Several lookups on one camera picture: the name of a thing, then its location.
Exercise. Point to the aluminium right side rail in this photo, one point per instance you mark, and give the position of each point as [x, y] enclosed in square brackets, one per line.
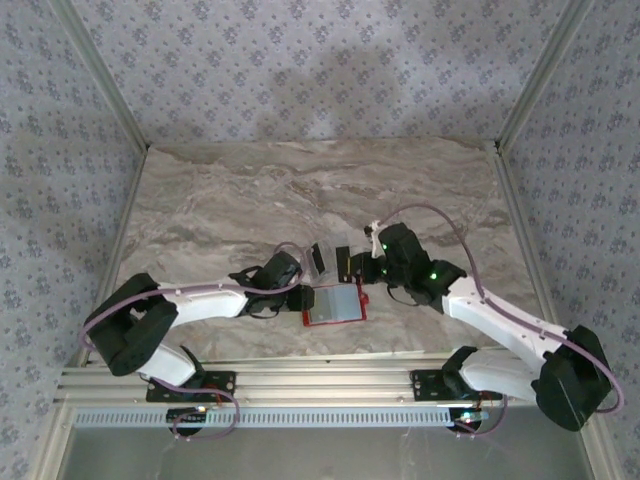
[530, 250]

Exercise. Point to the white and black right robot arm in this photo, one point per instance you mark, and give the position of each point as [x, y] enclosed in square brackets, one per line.
[490, 320]

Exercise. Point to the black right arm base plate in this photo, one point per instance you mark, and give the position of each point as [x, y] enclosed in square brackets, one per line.
[422, 385]

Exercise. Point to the aluminium frame leg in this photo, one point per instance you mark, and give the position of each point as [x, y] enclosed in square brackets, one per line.
[597, 450]
[52, 450]

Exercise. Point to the clear acrylic card stand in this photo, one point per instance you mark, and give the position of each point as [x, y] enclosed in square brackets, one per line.
[330, 255]

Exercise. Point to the aluminium right frame leg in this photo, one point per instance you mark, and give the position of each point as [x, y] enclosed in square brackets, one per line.
[597, 450]

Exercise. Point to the aluminium left corner post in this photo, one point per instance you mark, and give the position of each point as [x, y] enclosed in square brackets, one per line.
[103, 75]

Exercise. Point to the black controller board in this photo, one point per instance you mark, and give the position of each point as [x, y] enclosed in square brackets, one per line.
[467, 417]
[187, 416]

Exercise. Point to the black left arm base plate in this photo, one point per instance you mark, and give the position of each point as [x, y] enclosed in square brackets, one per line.
[227, 385]

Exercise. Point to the aluminium right corner post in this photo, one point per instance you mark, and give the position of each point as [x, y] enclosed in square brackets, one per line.
[544, 75]

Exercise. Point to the black left controller board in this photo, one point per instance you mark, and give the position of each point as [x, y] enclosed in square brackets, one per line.
[187, 416]

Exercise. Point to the red card holder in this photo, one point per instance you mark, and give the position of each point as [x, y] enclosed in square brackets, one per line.
[335, 305]

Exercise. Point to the aluminium cross rail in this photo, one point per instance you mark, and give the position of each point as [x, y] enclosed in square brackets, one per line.
[325, 380]

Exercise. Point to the aluminium left frame leg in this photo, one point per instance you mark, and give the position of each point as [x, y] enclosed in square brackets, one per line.
[52, 450]

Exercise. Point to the aluminium corner post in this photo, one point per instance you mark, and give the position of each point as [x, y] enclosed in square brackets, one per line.
[544, 75]
[103, 75]

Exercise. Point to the aluminium left side rail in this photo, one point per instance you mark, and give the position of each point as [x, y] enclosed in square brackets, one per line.
[114, 250]

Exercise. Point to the black right controller board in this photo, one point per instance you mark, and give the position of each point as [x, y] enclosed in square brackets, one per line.
[467, 417]

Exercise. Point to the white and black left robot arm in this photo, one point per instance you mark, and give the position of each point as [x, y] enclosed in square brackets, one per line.
[210, 302]

